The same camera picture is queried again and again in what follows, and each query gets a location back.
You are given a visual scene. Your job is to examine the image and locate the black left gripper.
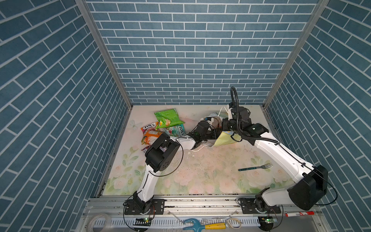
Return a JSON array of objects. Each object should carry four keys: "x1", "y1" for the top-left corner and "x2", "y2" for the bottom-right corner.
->
[{"x1": 199, "y1": 127, "x2": 225, "y2": 141}]

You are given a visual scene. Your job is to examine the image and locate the teal Fox's mint candy bag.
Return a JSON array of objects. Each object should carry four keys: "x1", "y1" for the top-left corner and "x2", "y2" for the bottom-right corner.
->
[{"x1": 164, "y1": 124, "x2": 186, "y2": 137}]

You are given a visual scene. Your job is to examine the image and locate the floral paper gift bag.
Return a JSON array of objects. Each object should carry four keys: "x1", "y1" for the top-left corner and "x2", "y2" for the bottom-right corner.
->
[{"x1": 188, "y1": 106, "x2": 236, "y2": 151}]

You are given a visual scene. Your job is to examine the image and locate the green chips bag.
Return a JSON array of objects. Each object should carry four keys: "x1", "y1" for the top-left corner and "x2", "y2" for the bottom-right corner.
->
[{"x1": 154, "y1": 108, "x2": 184, "y2": 129}]

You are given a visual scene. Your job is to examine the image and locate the orange clear snack bag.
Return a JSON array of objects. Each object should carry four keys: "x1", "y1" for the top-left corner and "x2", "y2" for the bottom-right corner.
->
[{"x1": 141, "y1": 130, "x2": 163, "y2": 145}]

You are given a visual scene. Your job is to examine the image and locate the purple Fox's berries candy bag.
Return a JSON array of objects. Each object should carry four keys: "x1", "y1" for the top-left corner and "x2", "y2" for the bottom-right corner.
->
[{"x1": 142, "y1": 145, "x2": 151, "y2": 153}]

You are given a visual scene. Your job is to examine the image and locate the orange Fox's fruits candy bag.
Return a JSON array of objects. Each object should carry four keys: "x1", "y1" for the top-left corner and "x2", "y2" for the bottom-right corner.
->
[{"x1": 141, "y1": 122, "x2": 158, "y2": 134}]

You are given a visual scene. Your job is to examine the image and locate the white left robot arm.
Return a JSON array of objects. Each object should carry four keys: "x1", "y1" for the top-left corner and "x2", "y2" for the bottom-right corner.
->
[{"x1": 127, "y1": 120, "x2": 221, "y2": 214}]

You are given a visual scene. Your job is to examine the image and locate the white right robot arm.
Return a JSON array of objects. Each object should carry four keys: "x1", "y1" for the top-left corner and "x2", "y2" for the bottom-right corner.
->
[{"x1": 222, "y1": 87, "x2": 329, "y2": 212}]

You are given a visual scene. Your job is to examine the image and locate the rubber band loop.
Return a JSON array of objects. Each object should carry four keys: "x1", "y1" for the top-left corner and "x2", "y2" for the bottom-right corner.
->
[{"x1": 226, "y1": 217, "x2": 243, "y2": 229}]

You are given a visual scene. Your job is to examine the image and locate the red white marker pen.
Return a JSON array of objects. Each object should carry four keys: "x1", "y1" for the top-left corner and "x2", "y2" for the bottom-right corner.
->
[{"x1": 285, "y1": 211, "x2": 315, "y2": 217}]

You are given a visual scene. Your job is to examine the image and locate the clear tape roll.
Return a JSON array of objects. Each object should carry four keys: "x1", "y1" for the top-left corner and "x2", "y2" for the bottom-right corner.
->
[{"x1": 85, "y1": 213, "x2": 112, "y2": 232}]

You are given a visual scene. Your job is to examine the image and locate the teal handled fork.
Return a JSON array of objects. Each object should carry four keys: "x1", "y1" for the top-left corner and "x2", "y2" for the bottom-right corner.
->
[{"x1": 238, "y1": 163, "x2": 273, "y2": 172}]

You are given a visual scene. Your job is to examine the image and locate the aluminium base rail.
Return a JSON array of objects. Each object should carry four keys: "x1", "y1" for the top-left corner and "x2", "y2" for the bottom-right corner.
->
[{"x1": 77, "y1": 195, "x2": 329, "y2": 232}]

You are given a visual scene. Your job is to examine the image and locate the teal yellow handled tool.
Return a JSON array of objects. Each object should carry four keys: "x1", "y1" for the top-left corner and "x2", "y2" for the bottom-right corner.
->
[{"x1": 183, "y1": 218, "x2": 227, "y2": 232}]

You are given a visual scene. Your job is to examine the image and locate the aluminium corner post right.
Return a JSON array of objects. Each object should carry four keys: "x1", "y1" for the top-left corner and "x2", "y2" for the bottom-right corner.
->
[{"x1": 262, "y1": 0, "x2": 331, "y2": 109}]

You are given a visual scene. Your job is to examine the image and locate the aluminium corner post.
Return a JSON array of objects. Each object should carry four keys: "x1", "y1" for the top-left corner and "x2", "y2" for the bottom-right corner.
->
[
  {"x1": 262, "y1": 0, "x2": 331, "y2": 109},
  {"x1": 75, "y1": 0, "x2": 132, "y2": 110}
]

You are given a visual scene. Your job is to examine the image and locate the aluminium corner post left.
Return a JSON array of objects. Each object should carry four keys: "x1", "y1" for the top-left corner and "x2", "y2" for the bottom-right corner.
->
[{"x1": 75, "y1": 0, "x2": 132, "y2": 110}]

